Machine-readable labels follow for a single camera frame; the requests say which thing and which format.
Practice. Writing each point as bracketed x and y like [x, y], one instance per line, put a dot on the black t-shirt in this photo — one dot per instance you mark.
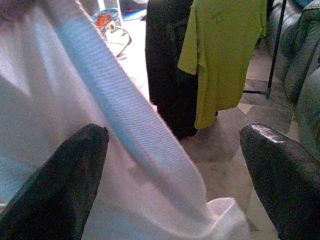
[165, 62]

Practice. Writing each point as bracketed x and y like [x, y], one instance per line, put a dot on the colourful baby bouncer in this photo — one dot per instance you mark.
[103, 18]

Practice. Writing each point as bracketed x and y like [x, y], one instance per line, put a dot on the lime green t-shirt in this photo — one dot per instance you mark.
[220, 62]

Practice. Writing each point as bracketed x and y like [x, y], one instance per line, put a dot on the metal clothes drying rack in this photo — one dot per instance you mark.
[275, 50]

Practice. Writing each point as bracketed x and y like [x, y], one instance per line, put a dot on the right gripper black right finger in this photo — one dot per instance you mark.
[287, 187]

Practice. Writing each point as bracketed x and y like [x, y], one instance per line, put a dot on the dark green leather sofa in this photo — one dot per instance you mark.
[307, 75]

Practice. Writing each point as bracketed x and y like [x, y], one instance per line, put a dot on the white garment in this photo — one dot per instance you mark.
[75, 87]

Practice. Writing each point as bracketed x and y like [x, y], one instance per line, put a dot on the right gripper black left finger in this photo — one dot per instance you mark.
[50, 195]

